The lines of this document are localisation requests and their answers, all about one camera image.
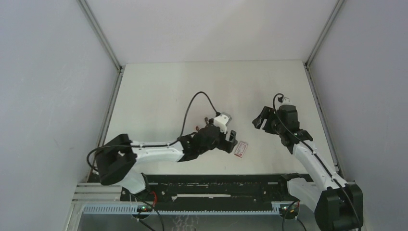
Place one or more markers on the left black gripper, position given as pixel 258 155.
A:
pixel 228 145

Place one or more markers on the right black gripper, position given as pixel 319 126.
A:
pixel 266 113

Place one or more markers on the pink white mini stapler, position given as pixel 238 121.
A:
pixel 208 121

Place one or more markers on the red white staple box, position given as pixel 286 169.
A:
pixel 241 149

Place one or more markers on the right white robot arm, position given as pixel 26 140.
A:
pixel 336 204

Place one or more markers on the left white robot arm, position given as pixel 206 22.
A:
pixel 117 161

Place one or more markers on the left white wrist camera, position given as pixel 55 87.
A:
pixel 221 121

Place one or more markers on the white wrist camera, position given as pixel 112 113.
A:
pixel 221 121
pixel 284 101

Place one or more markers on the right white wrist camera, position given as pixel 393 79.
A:
pixel 284 101

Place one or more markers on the right aluminium frame rail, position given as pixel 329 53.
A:
pixel 312 82

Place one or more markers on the aluminium frame rail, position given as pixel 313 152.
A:
pixel 312 82
pixel 102 38

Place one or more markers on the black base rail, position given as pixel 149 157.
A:
pixel 216 192

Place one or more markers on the left aluminium frame rail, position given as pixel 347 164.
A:
pixel 102 38

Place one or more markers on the white slotted cable duct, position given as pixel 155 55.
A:
pixel 111 209

